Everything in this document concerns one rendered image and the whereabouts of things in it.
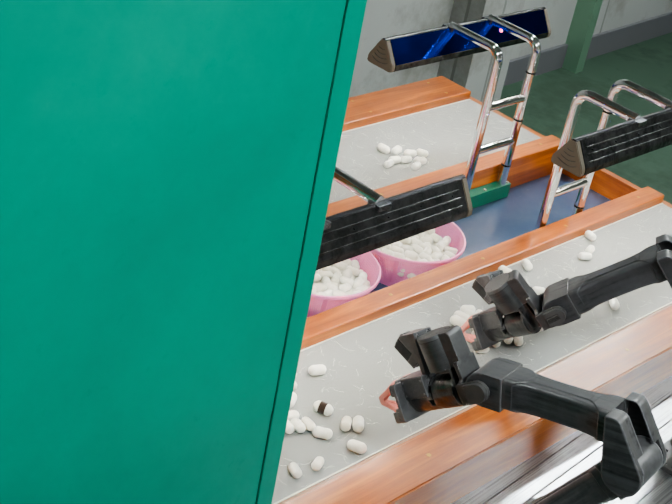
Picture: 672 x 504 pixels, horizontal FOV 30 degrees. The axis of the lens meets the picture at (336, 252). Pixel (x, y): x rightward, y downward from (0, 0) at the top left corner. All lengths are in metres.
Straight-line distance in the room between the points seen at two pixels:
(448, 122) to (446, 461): 1.50
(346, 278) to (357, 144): 0.68
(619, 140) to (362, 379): 0.80
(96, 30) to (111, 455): 0.53
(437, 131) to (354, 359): 1.15
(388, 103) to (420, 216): 1.25
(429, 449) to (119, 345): 0.97
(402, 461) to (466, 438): 0.15
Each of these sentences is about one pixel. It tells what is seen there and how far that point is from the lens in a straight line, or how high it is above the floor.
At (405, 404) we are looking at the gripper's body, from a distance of 2.07.
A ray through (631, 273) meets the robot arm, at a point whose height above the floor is 1.04.
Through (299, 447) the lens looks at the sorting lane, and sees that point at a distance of 2.21.
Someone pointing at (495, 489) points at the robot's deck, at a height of 0.67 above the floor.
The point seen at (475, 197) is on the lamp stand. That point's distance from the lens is 3.22.
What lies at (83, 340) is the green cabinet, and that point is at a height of 1.36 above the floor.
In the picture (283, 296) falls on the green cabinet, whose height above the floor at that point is 1.32.
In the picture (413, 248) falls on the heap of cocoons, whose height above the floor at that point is 0.74.
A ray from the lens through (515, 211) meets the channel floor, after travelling 3.28.
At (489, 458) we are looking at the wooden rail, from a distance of 2.30.
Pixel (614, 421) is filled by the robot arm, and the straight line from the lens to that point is 1.85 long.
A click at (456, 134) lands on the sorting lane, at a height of 0.74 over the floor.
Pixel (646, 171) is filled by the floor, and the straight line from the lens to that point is 5.42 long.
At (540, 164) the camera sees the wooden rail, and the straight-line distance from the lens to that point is 3.46.
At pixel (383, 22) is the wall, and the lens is 4.99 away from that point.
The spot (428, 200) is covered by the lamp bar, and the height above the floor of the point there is 1.09.
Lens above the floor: 2.14
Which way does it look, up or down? 30 degrees down
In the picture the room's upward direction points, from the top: 11 degrees clockwise
